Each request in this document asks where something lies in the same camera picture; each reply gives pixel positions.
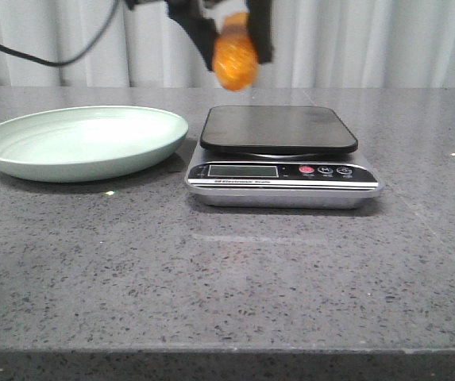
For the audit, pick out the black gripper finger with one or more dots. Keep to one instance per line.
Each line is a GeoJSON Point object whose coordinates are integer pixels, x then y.
{"type": "Point", "coordinates": [201, 30]}
{"type": "Point", "coordinates": [259, 25]}

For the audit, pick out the orange corn cob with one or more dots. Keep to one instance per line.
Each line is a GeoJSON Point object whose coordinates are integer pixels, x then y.
{"type": "Point", "coordinates": [235, 61]}

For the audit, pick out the pale green round plate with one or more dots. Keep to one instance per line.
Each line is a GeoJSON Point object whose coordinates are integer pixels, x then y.
{"type": "Point", "coordinates": [88, 143]}

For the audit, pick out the silver black kitchen scale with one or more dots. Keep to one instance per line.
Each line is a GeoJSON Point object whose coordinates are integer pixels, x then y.
{"type": "Point", "coordinates": [280, 157]}

